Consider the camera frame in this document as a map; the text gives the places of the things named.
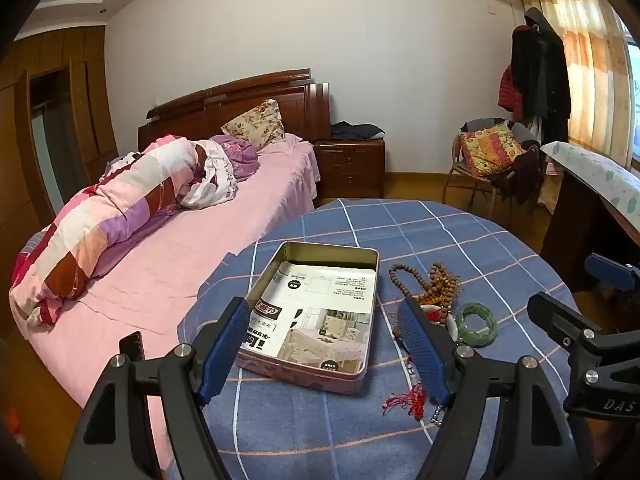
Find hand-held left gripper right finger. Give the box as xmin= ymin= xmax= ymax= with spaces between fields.
xmin=397 ymin=295 xmax=596 ymax=480

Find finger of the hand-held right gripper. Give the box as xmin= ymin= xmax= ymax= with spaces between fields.
xmin=527 ymin=291 xmax=616 ymax=361
xmin=585 ymin=252 xmax=640 ymax=293

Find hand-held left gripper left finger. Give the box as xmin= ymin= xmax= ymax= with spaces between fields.
xmin=60 ymin=296 xmax=253 ymax=480

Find white jade bangle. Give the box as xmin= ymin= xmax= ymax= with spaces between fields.
xmin=444 ymin=310 xmax=463 ymax=346

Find green jade bangle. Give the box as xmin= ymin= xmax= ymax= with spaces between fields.
xmin=456 ymin=302 xmax=498 ymax=347

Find wooden bead necklace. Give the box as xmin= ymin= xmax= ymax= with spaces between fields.
xmin=389 ymin=261 xmax=463 ymax=346

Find pink metal tin box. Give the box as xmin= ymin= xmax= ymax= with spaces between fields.
xmin=235 ymin=240 xmax=381 ymax=396

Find dark wooden desk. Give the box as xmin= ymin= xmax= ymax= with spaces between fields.
xmin=540 ymin=141 xmax=640 ymax=293

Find black phone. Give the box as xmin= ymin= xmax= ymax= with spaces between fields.
xmin=119 ymin=331 xmax=146 ymax=362

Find white leaf-print desk cover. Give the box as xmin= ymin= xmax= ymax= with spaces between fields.
xmin=541 ymin=141 xmax=640 ymax=221

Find bed with pink sheet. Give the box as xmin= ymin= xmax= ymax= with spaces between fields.
xmin=10 ymin=67 xmax=332 ymax=480

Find printed paper leaflet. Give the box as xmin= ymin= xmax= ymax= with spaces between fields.
xmin=247 ymin=260 xmax=377 ymax=361

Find dark maroon clothes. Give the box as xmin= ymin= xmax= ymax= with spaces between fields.
xmin=487 ymin=147 xmax=543 ymax=206

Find blue plaid tablecloth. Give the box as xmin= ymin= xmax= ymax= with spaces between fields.
xmin=162 ymin=197 xmax=583 ymax=480

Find window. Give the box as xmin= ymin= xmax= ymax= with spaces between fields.
xmin=622 ymin=15 xmax=640 ymax=161

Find white floral cloth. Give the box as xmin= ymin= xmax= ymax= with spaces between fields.
xmin=180 ymin=140 xmax=238 ymax=211

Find colourful patterned cushion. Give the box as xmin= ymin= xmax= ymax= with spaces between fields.
xmin=459 ymin=122 xmax=526 ymax=177

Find pink patchwork quilt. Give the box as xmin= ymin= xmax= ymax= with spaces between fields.
xmin=9 ymin=135 xmax=211 ymax=328

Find purple cloth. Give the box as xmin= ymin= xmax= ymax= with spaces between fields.
xmin=210 ymin=134 xmax=261 ymax=183

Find wooden nightstand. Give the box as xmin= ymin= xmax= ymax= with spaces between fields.
xmin=312 ymin=137 xmax=387 ymax=200

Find rattan chair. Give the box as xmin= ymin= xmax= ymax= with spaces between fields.
xmin=442 ymin=119 xmax=541 ymax=211

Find red hanging jacket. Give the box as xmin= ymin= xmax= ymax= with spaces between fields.
xmin=497 ymin=62 xmax=523 ymax=113

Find black hanging coat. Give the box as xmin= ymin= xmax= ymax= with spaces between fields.
xmin=510 ymin=7 xmax=572 ymax=133

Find grey garment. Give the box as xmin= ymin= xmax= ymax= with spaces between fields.
xmin=106 ymin=152 xmax=142 ymax=177

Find floral pillow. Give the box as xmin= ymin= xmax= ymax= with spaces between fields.
xmin=221 ymin=99 xmax=286 ymax=151

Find dark folded clothes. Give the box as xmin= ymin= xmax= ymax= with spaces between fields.
xmin=330 ymin=121 xmax=387 ymax=142

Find orange patterned curtain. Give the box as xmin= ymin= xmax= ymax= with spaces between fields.
xmin=510 ymin=0 xmax=638 ymax=161

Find wooden headboard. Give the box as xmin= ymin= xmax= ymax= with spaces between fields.
xmin=137 ymin=67 xmax=332 ymax=153

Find wooden wardrobe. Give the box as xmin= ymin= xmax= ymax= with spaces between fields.
xmin=0 ymin=25 xmax=118 ymax=341

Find red tassel cord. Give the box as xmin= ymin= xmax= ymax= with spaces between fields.
xmin=382 ymin=382 xmax=429 ymax=419

